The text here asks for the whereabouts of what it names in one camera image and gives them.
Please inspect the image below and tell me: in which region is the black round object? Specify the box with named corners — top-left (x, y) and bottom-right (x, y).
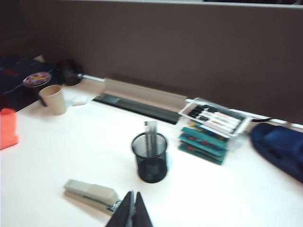
top-left (56, 59), bottom-right (83, 86)

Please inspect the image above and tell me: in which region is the beige metal stapler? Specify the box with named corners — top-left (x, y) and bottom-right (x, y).
top-left (63, 179), bottom-right (123, 213)

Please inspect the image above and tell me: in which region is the white earbuds case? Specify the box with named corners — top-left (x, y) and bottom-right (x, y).
top-left (71, 96), bottom-right (87, 106)

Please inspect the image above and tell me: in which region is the brown desk partition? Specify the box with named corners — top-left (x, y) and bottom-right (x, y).
top-left (0, 0), bottom-right (303, 127)

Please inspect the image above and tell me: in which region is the white marker black cap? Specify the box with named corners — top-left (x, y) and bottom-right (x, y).
top-left (202, 106), bottom-right (241, 125)
top-left (196, 109), bottom-right (239, 130)

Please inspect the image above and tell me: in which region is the black box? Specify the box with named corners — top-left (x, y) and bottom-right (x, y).
top-left (0, 55), bottom-right (59, 112)

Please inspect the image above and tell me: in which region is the dark blue slipper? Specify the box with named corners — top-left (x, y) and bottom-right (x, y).
top-left (250, 122), bottom-right (303, 184)

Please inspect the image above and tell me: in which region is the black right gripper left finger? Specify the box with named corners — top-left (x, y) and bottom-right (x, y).
top-left (106, 191), bottom-right (134, 227)

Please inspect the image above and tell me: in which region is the clear tray with markers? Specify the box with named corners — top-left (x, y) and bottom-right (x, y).
top-left (189, 112), bottom-right (235, 133)

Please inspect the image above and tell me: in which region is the black mesh pen holder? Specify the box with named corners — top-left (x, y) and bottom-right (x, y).
top-left (131, 132), bottom-right (169, 184)

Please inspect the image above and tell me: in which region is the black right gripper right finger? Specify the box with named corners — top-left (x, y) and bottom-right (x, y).
top-left (132, 191), bottom-right (154, 227)

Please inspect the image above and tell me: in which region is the clear plastic drawer organizer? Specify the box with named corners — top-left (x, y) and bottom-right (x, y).
top-left (177, 96), bottom-right (251, 166)

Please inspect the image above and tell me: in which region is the silver metal rod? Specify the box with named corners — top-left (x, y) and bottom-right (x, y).
top-left (77, 73), bottom-right (106, 82)

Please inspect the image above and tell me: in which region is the round colourful disc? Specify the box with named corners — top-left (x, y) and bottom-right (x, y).
top-left (23, 72), bottom-right (52, 87)

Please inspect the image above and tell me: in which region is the orange plastic cup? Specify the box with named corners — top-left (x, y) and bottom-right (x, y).
top-left (0, 107), bottom-right (19, 151)

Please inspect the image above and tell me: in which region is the beige paper cup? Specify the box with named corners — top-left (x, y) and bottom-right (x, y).
top-left (39, 85), bottom-right (67, 116)

